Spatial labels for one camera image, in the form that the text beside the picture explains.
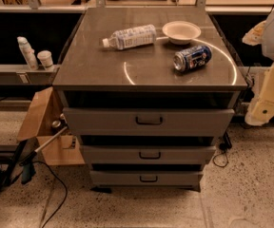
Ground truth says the grey side shelf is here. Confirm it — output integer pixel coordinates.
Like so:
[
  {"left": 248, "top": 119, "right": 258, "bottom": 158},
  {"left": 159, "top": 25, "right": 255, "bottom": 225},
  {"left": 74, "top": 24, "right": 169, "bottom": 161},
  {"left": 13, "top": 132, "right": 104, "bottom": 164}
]
[{"left": 0, "top": 65, "right": 59, "bottom": 86}]

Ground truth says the black floor cable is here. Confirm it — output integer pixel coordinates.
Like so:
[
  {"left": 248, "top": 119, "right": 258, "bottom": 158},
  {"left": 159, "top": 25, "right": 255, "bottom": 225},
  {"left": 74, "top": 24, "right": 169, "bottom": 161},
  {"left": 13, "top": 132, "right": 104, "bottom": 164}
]
[{"left": 31, "top": 161, "right": 69, "bottom": 228}]

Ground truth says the grey middle drawer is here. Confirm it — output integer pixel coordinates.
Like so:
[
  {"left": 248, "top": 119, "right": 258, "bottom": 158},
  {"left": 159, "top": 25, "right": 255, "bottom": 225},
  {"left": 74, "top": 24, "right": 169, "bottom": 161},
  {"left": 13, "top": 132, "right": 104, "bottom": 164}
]
[{"left": 80, "top": 145, "right": 216, "bottom": 164}]

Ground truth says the grey bottom drawer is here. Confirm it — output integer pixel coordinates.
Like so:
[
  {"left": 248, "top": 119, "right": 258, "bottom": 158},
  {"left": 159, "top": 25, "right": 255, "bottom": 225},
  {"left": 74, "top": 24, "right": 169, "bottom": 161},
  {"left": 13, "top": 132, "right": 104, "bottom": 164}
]
[{"left": 89, "top": 171, "right": 203, "bottom": 186}]

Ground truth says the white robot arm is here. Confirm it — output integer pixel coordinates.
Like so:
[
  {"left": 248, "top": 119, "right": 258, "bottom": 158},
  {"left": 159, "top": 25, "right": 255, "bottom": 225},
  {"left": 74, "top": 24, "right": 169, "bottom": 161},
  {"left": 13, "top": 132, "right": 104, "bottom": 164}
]
[{"left": 242, "top": 9, "right": 274, "bottom": 125}]

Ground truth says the grey top drawer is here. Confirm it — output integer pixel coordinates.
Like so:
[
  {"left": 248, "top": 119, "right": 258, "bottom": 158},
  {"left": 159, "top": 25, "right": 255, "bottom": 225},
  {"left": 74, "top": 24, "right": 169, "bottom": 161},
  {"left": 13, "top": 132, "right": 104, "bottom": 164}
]
[{"left": 64, "top": 107, "right": 234, "bottom": 137}]

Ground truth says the blue soda can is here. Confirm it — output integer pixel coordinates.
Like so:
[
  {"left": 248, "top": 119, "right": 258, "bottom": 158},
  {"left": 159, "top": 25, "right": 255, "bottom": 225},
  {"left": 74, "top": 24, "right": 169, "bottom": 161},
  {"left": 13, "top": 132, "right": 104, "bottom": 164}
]
[{"left": 173, "top": 46, "right": 212, "bottom": 72}]

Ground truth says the white spray bottle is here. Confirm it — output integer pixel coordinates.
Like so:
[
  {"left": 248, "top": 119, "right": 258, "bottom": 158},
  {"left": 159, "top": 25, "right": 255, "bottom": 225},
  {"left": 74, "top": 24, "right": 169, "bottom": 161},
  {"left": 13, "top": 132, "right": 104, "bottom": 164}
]
[{"left": 17, "top": 36, "right": 38, "bottom": 70}]

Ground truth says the grey drawer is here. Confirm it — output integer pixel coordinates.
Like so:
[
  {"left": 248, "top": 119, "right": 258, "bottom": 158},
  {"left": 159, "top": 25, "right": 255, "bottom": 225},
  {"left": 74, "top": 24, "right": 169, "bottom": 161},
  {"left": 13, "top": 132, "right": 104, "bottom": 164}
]
[
  {"left": 89, "top": 171, "right": 203, "bottom": 186},
  {"left": 64, "top": 107, "right": 234, "bottom": 137},
  {"left": 80, "top": 145, "right": 216, "bottom": 164}
]

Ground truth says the clear plastic water bottle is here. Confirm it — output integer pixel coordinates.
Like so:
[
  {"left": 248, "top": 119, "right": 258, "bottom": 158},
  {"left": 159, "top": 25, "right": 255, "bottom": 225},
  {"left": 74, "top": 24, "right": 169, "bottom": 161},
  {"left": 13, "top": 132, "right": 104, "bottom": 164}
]
[{"left": 102, "top": 25, "right": 157, "bottom": 50}]

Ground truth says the metal rod tool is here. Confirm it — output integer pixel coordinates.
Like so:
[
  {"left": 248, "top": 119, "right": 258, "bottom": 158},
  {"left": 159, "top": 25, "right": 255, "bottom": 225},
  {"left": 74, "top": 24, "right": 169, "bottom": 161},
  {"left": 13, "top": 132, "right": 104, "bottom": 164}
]
[{"left": 19, "top": 126, "right": 68, "bottom": 184}]

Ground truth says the brown cardboard box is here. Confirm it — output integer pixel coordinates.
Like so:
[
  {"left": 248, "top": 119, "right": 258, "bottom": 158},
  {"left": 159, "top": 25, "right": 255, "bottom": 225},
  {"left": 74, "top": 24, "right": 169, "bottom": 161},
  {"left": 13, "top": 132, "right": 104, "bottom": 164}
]
[{"left": 17, "top": 87, "right": 85, "bottom": 165}]

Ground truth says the grey drawer cabinet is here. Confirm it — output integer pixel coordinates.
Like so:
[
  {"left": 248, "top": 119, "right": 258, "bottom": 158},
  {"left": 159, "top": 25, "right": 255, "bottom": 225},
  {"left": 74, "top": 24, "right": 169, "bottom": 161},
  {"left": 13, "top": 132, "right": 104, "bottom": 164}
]
[{"left": 51, "top": 6, "right": 249, "bottom": 194}]

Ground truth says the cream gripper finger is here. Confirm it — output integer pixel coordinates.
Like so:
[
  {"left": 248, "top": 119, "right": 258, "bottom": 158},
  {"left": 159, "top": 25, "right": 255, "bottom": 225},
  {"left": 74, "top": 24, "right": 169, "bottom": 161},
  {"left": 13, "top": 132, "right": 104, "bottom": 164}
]
[
  {"left": 245, "top": 63, "right": 274, "bottom": 126},
  {"left": 242, "top": 21, "right": 266, "bottom": 46}
]

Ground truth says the white bowl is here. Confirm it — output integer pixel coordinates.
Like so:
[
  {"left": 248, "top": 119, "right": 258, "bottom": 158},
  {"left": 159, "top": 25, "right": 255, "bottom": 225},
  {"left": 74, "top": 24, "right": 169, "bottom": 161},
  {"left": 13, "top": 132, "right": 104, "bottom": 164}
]
[{"left": 162, "top": 21, "right": 201, "bottom": 45}]

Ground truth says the white paper cup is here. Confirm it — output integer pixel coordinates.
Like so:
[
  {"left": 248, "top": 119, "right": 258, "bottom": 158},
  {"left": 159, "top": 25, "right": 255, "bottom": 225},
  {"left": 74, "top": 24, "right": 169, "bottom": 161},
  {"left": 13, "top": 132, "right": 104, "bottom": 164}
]
[{"left": 37, "top": 50, "right": 53, "bottom": 70}]

